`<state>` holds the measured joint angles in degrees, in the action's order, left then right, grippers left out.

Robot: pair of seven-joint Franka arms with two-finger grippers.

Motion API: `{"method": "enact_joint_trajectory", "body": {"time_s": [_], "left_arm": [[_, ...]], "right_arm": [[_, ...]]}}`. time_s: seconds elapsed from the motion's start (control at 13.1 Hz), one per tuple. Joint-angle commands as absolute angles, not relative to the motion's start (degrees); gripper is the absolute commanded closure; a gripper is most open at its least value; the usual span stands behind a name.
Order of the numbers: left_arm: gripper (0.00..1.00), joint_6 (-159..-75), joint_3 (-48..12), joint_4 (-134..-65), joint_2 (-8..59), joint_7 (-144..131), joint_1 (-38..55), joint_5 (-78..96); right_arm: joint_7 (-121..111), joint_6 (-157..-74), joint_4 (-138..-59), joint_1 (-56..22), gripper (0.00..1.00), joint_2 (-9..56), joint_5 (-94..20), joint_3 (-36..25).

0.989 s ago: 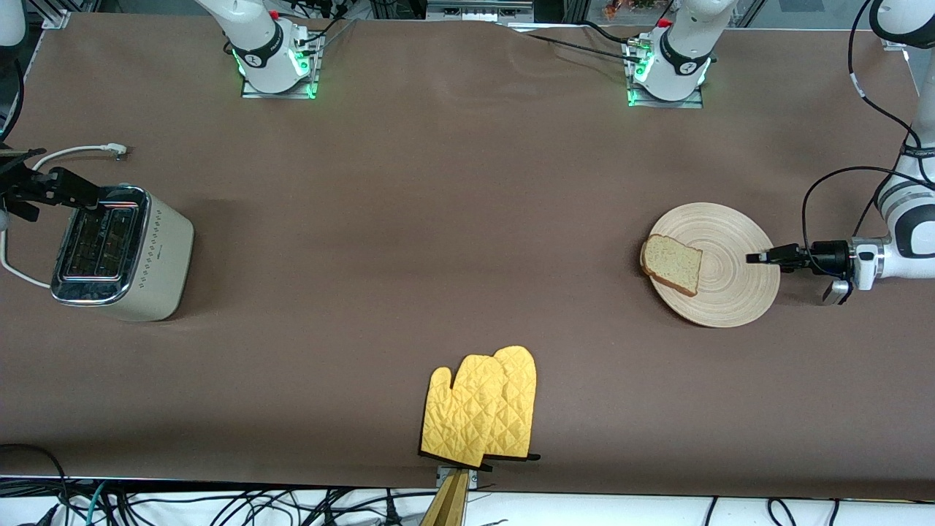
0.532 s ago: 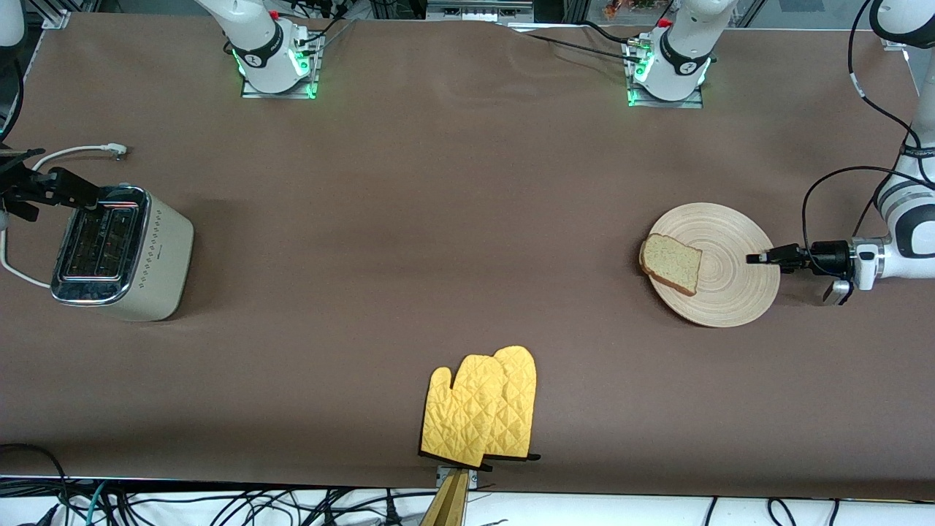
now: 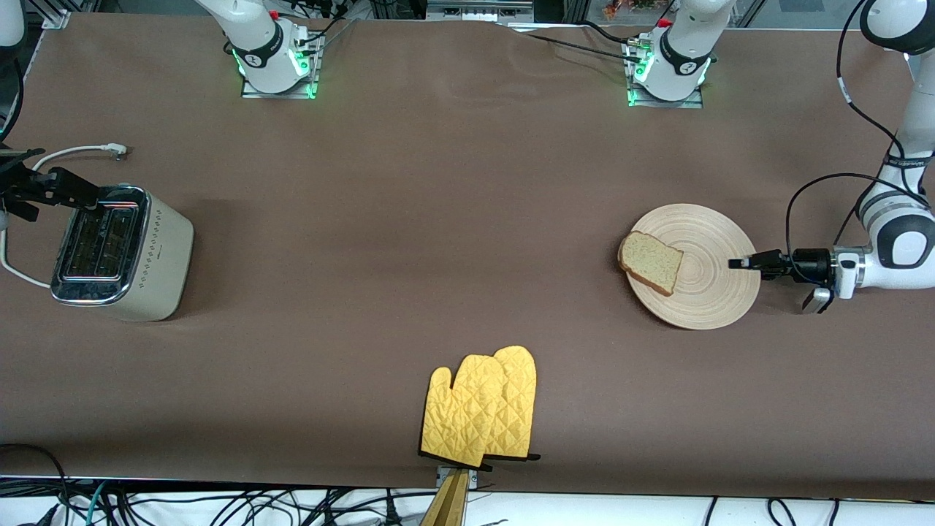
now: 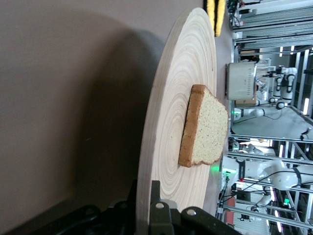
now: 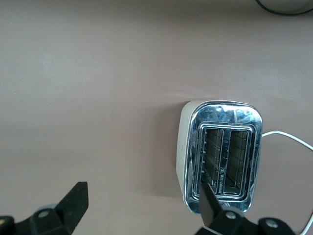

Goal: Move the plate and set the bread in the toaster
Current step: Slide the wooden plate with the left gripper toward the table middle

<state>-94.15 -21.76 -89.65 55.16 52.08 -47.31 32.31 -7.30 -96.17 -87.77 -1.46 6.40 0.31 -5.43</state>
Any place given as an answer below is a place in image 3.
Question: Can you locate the round wooden plate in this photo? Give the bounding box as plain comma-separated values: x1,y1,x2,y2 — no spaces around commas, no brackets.
625,204,761,331

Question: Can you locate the brown bread slice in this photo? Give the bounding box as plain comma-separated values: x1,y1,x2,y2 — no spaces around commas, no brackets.
618,231,684,297

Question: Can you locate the cream and chrome toaster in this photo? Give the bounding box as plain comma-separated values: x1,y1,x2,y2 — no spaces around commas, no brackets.
50,184,195,323

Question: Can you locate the yellow quilted oven mitt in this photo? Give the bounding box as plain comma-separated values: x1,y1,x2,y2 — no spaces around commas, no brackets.
485,346,542,462
419,354,512,470

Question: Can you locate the brown table cover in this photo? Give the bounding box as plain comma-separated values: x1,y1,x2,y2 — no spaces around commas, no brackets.
0,11,935,502

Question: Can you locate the grey power strip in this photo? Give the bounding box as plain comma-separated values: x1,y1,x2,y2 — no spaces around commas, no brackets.
426,0,535,23

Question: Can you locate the white toaster power cable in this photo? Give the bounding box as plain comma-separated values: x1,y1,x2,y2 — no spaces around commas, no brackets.
0,143,129,288

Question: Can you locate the aluminium frame profile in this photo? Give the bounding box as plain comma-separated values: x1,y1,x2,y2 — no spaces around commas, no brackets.
29,0,99,30

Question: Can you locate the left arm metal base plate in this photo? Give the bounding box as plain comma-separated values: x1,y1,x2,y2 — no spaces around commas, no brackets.
625,38,706,110

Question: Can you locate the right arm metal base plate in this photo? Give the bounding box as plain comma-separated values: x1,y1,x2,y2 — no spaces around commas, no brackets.
240,28,323,100

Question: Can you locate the black looped cable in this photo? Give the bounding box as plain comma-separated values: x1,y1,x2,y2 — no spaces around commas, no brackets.
0,443,74,526

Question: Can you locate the black base cable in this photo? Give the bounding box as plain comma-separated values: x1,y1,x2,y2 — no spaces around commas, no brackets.
579,20,638,46
520,31,644,65
296,11,359,56

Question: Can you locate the teal cable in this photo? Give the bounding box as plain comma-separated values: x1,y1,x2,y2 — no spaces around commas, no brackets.
86,480,110,526

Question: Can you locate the small metal bracket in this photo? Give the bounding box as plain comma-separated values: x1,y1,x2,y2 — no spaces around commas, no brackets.
436,465,480,491

